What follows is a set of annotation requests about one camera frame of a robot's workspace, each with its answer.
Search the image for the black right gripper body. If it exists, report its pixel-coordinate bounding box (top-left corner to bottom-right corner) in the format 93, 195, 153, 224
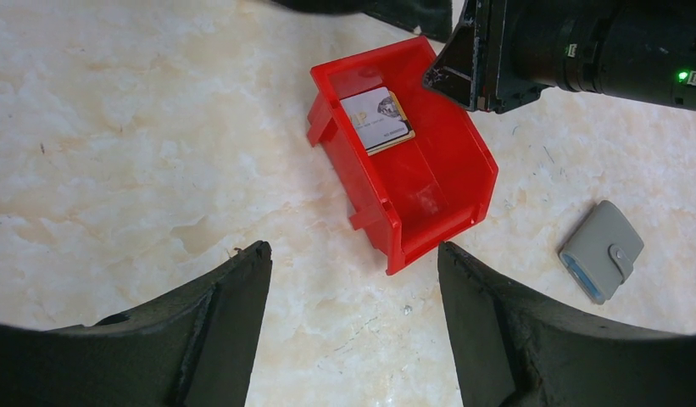
463, 1, 601, 114

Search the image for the silver credit card in bin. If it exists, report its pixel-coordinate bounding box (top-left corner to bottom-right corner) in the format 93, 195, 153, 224
340, 86, 415, 156

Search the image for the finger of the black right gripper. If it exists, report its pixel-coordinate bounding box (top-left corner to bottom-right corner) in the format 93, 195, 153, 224
422, 16, 475, 110

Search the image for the grey card holder wallet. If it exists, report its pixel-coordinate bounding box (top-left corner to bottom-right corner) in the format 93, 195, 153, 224
558, 200, 644, 304

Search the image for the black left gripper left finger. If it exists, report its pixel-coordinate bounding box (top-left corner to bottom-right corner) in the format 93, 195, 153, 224
0, 241, 272, 406

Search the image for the red plastic bin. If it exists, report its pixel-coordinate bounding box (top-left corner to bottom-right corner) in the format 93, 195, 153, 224
307, 36, 498, 275

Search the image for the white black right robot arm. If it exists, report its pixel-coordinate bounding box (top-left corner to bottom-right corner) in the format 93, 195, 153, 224
423, 0, 696, 114

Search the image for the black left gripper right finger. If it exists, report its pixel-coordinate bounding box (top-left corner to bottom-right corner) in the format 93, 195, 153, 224
437, 242, 696, 406

